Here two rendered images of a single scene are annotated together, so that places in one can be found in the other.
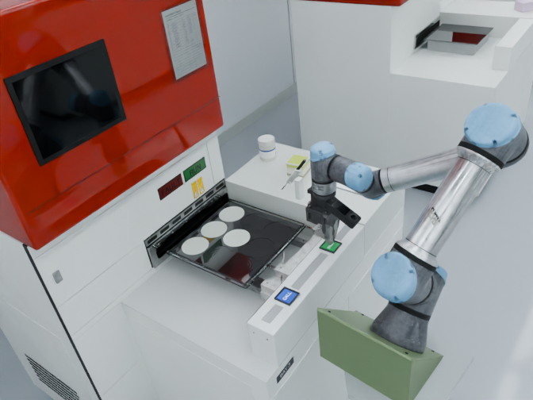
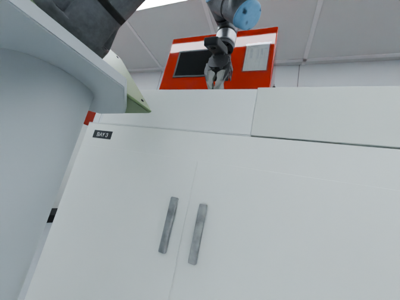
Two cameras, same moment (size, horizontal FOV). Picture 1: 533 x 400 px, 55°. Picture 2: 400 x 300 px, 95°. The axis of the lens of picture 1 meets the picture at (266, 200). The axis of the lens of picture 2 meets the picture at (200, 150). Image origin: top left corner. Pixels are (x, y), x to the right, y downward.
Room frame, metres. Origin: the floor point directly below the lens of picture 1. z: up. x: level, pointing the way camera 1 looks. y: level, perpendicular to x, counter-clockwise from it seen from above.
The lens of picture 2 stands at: (1.10, -0.72, 0.65)
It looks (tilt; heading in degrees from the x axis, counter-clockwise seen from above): 13 degrees up; 72
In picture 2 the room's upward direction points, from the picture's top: 12 degrees clockwise
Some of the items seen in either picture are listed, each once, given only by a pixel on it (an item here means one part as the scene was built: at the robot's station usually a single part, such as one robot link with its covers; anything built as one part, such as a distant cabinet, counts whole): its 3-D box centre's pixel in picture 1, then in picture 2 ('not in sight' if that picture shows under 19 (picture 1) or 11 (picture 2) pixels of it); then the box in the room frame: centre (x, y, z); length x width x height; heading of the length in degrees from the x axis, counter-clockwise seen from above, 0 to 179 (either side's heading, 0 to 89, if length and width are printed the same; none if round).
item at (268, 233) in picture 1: (236, 238); not in sight; (1.46, 0.13, 0.90); 0.34 x 0.34 x 0.01; 50
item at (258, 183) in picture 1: (313, 192); (304, 149); (1.70, -0.19, 0.89); 0.62 x 0.35 x 0.14; 50
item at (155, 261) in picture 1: (191, 225); not in sight; (1.59, 0.30, 0.89); 0.44 x 0.02 x 0.10; 140
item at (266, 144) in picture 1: (266, 148); not in sight; (1.89, -0.03, 1.01); 0.07 x 0.07 x 0.10
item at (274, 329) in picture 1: (312, 286); (174, 114); (1.18, -0.11, 0.89); 0.55 x 0.09 x 0.14; 140
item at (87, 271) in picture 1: (147, 223); not in sight; (1.46, 0.42, 1.02); 0.81 x 0.03 x 0.40; 140
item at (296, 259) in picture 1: (301, 265); not in sight; (1.31, -0.09, 0.87); 0.36 x 0.08 x 0.03; 140
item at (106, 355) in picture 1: (128, 307); not in sight; (1.68, 0.68, 0.41); 0.82 x 0.70 x 0.82; 140
